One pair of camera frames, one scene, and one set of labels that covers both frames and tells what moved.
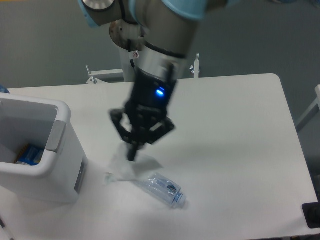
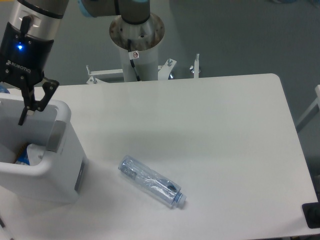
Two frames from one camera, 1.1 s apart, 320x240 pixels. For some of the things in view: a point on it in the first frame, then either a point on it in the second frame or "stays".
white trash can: x=41 y=157 stays
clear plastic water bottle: x=164 y=189 stays
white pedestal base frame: x=94 y=79 stays
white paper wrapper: x=122 y=169 to x=35 y=153
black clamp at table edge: x=311 y=212 stays
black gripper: x=149 y=98 to x=22 y=56
